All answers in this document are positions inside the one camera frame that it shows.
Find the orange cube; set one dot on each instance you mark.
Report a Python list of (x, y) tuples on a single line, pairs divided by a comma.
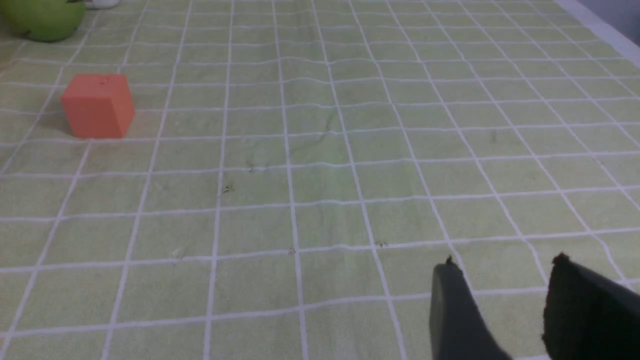
[(98, 106)]

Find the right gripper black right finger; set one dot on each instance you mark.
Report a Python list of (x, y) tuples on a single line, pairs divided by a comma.
[(588, 316)]

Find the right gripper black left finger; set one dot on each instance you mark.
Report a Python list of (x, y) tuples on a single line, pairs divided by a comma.
[(457, 328)]

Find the green apple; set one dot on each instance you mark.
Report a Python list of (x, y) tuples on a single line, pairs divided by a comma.
[(43, 21)]

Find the green checked tablecloth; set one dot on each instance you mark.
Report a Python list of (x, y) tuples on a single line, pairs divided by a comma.
[(296, 168)]

